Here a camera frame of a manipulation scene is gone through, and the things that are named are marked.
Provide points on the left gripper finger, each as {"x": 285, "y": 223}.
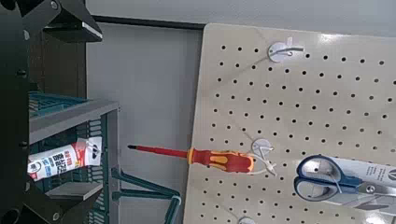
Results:
{"x": 68, "y": 199}
{"x": 74, "y": 25}

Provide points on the white scissors packaging card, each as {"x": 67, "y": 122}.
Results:
{"x": 373, "y": 170}

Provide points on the red yellow screwdriver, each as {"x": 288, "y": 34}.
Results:
{"x": 218, "y": 160}

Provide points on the beige perforated pegboard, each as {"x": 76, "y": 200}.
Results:
{"x": 311, "y": 102}

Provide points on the black pegboard stand post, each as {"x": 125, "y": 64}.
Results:
{"x": 149, "y": 22}

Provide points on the white orange sealant tube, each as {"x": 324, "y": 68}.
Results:
{"x": 62, "y": 158}

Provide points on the white pegboard hook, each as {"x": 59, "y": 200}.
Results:
{"x": 278, "y": 51}
{"x": 246, "y": 221}
{"x": 261, "y": 145}

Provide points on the teal grey plastic crate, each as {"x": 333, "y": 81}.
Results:
{"x": 74, "y": 115}

